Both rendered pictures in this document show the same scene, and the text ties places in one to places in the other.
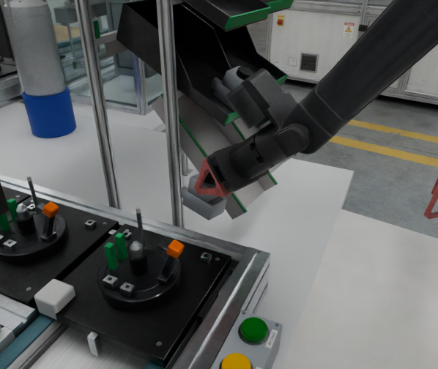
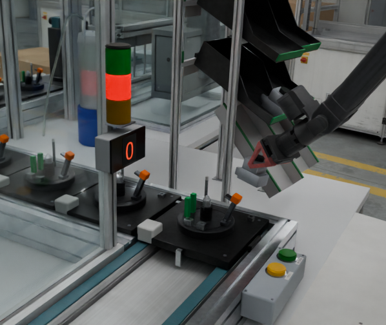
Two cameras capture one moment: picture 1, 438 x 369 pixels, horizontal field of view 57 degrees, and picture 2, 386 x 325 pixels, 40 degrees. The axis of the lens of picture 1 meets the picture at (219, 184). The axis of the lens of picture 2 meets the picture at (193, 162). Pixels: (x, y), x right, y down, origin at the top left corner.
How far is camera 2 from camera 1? 0.66 m
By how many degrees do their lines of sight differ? 11
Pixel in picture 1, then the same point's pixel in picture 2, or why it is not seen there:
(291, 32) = (315, 71)
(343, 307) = (352, 268)
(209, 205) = (258, 176)
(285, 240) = (308, 228)
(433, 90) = not seen: outside the picture
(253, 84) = (295, 93)
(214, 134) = (257, 137)
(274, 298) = not seen: hidden behind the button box
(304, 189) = (325, 197)
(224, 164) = (272, 144)
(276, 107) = (308, 107)
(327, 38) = not seen: hidden behind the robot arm
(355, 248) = (365, 236)
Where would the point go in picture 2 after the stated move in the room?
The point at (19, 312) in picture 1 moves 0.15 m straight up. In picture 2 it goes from (125, 237) to (124, 178)
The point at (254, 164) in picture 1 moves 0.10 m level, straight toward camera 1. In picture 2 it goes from (292, 144) to (292, 159)
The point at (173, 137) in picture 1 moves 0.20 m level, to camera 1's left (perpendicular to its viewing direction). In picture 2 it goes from (231, 133) to (155, 128)
